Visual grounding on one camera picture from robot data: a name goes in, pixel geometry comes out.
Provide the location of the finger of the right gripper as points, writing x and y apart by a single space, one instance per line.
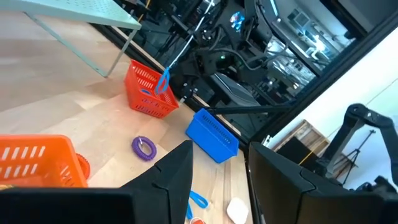
186 43

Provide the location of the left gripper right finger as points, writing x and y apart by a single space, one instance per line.
273 186

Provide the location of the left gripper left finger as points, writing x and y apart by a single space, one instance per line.
174 180

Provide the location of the blue rubber band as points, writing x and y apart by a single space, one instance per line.
199 199
145 91
167 77

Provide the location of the blue plastic basket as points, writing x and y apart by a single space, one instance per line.
211 140

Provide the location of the red plastic basket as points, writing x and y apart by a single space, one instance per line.
146 104

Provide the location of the orange plastic basket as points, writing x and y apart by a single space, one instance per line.
46 174

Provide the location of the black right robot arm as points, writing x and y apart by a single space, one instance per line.
258 25

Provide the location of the black box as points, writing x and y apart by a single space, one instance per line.
292 151

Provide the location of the white earbuds case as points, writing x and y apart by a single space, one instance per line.
237 211

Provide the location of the wooden crate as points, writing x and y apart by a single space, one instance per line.
308 133

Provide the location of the black tripod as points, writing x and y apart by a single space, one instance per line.
357 152

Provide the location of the green perforated metal shelf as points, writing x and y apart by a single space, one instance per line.
77 11

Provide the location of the black aluminium table frame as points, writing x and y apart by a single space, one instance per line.
146 54

